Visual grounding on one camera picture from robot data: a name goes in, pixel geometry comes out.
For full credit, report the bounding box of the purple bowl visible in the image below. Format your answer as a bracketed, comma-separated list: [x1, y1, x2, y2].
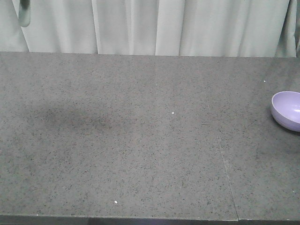
[271, 91, 300, 132]

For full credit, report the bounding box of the white plastic spoon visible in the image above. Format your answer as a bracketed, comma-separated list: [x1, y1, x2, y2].
[18, 0, 31, 27]

